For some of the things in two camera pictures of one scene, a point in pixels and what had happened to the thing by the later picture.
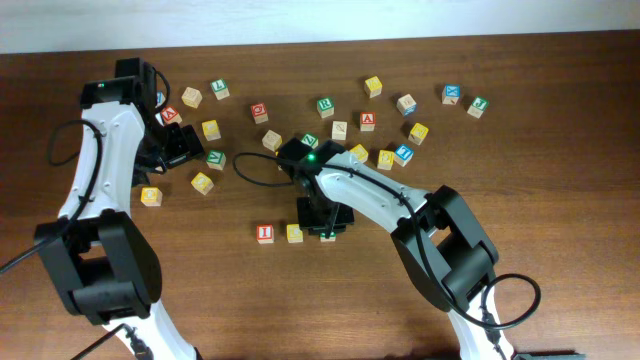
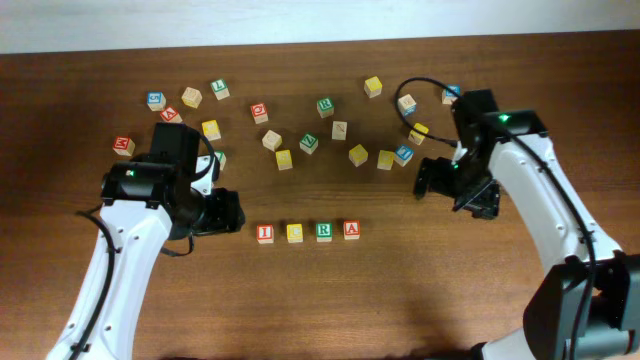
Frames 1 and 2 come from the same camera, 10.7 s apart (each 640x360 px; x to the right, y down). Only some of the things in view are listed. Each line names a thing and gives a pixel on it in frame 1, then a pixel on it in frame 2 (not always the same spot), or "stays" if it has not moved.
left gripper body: [168, 146] → [212, 214]
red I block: [265, 233] stays
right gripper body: [321, 216] → [466, 182]
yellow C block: [294, 234] stays
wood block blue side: [407, 105] stays
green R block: [325, 107] stays
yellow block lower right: [385, 159] stays
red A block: [367, 121] → [352, 230]
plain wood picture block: [339, 130] stays
